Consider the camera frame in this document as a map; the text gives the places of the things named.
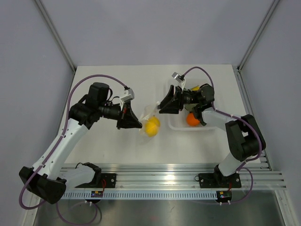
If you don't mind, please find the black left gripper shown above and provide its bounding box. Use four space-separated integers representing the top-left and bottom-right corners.
98 100 143 129

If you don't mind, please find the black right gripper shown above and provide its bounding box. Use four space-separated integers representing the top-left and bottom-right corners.
157 85 201 114

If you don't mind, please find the clear zip top bag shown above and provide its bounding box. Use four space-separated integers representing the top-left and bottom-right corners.
139 102 161 138

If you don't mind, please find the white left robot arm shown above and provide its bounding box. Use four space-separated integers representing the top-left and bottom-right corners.
19 82 142 204

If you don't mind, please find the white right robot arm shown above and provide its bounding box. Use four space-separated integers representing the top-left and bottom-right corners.
158 84 266 188

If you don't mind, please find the green netted melon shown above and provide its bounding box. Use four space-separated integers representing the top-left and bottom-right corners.
184 104 198 112

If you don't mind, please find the white perforated plastic basket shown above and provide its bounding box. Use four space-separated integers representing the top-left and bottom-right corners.
163 77 216 131

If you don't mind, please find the orange fruit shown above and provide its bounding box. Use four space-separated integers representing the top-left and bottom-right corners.
186 113 200 127

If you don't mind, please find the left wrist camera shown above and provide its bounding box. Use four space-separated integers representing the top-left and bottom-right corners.
119 88 135 108

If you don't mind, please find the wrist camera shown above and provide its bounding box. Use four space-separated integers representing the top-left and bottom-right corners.
119 88 135 108
172 72 186 90

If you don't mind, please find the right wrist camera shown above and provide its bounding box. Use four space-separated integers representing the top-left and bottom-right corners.
172 72 186 90

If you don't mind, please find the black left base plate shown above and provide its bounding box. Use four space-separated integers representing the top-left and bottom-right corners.
76 173 117 188

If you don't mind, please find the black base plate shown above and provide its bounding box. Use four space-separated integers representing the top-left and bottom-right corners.
76 173 117 188
198 173 242 188

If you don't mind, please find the aluminium front rail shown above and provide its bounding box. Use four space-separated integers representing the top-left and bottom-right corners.
98 163 286 190

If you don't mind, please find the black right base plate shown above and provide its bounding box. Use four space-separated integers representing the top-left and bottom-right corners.
198 173 242 188

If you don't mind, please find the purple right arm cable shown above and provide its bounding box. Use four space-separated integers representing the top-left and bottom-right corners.
180 66 264 205

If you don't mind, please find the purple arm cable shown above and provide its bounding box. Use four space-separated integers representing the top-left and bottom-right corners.
18 74 129 223
180 66 264 205

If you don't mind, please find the white slotted cable duct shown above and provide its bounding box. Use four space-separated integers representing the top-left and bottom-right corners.
61 189 232 200

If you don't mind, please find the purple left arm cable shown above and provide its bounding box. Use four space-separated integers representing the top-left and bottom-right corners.
18 74 129 223

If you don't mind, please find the right aluminium frame post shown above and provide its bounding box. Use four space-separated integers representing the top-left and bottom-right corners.
237 0 281 73

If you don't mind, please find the aluminium frame post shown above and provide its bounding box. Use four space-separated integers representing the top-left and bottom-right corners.
237 0 281 73
32 0 77 75

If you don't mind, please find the left aluminium frame post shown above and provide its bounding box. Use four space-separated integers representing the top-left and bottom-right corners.
32 0 77 75

